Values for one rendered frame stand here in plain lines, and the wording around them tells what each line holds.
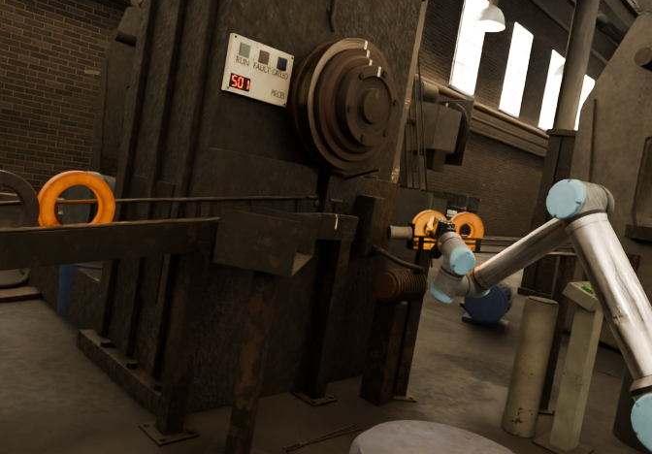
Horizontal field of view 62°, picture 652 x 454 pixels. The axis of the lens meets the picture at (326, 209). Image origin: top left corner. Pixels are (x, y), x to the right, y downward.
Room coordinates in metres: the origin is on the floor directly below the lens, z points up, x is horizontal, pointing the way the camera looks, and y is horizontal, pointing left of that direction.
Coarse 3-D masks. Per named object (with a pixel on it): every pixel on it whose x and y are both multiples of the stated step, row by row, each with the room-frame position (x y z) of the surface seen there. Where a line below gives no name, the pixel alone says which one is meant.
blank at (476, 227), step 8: (456, 216) 2.21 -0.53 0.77; (464, 216) 2.21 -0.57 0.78; (472, 216) 2.22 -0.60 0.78; (456, 224) 2.20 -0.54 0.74; (472, 224) 2.22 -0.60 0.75; (480, 224) 2.22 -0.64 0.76; (456, 232) 2.21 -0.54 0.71; (472, 232) 2.24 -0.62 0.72; (480, 232) 2.22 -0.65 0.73; (464, 240) 2.21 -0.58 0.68
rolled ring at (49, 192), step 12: (60, 180) 1.30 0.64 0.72; (72, 180) 1.32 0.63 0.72; (84, 180) 1.34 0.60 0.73; (96, 180) 1.36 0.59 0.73; (48, 192) 1.28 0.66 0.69; (60, 192) 1.30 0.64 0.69; (96, 192) 1.37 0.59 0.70; (108, 192) 1.38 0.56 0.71; (48, 204) 1.28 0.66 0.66; (108, 204) 1.39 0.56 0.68; (48, 216) 1.28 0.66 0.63; (96, 216) 1.39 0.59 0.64; (108, 216) 1.39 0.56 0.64
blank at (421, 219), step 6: (420, 216) 2.17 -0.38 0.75; (426, 216) 2.18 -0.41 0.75; (438, 216) 2.19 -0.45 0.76; (414, 222) 2.17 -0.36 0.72; (420, 222) 2.17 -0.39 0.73; (426, 222) 2.18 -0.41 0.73; (420, 228) 2.18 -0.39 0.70; (414, 234) 2.17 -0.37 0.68; (420, 234) 2.18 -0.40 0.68; (426, 240) 2.18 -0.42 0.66; (432, 240) 2.19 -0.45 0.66; (426, 246) 2.18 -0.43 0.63
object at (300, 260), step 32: (224, 224) 1.33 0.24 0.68; (256, 224) 1.31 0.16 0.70; (288, 224) 1.30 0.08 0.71; (224, 256) 1.32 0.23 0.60; (256, 256) 1.31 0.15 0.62; (288, 256) 1.30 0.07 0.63; (256, 288) 1.44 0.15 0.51; (256, 320) 1.43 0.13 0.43; (256, 352) 1.43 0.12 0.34; (256, 384) 1.43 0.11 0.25; (224, 448) 1.53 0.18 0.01
